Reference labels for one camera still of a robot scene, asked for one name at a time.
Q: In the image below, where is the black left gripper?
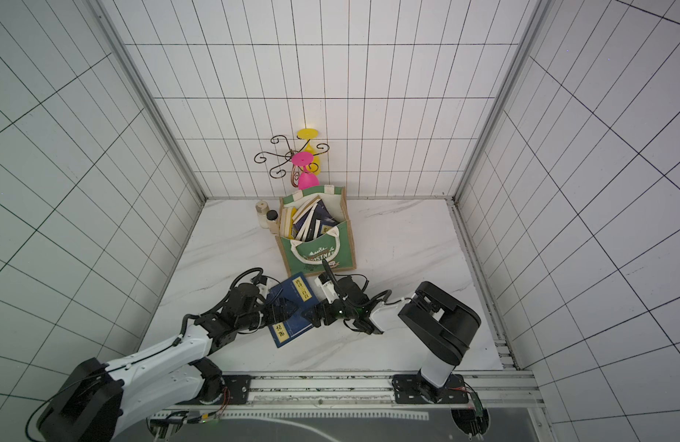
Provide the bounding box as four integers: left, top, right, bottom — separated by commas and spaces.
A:
238, 297, 299, 331

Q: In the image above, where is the blue book with label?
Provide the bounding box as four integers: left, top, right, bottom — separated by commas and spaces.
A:
267, 273, 320, 313

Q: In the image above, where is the burlap Christmas canvas bag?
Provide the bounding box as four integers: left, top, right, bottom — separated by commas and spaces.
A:
276, 185, 356, 276

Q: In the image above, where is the blue book with text grid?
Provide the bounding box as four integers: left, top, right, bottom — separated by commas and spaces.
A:
305, 201, 338, 241

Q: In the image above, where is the dark blue barcode book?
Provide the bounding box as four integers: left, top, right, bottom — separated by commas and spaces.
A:
315, 199, 346, 234

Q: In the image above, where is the dark blue portrait book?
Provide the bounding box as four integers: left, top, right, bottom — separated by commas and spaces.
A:
294, 200, 322, 241

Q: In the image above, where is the dark bottom book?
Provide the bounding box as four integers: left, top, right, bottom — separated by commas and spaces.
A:
292, 195, 322, 223

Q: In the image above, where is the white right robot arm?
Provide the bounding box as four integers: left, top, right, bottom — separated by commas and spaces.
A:
302, 260, 482, 404

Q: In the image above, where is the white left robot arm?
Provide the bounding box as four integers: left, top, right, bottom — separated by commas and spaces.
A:
24, 267, 293, 441

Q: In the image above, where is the black-lidded spice jar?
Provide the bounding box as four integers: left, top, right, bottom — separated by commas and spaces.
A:
266, 210, 280, 236

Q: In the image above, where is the white powder spice jar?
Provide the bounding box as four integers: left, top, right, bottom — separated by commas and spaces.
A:
255, 201, 269, 228

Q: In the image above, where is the pink plastic goblet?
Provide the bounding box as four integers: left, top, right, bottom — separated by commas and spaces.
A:
291, 151, 320, 190

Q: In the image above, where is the dark metal cup stand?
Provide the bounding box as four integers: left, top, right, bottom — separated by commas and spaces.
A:
253, 134, 331, 187

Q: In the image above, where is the yellow plastic goblet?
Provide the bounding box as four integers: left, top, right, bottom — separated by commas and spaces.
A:
294, 128, 320, 175

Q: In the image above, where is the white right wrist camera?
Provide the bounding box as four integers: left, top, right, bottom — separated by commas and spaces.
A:
314, 274, 339, 304

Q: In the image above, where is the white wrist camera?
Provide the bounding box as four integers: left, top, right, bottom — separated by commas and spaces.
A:
252, 274, 274, 298
314, 274, 339, 304

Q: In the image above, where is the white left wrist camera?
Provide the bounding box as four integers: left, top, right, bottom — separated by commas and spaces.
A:
252, 274, 274, 298

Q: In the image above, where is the metal base rail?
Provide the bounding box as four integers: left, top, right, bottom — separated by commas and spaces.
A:
153, 371, 546, 422

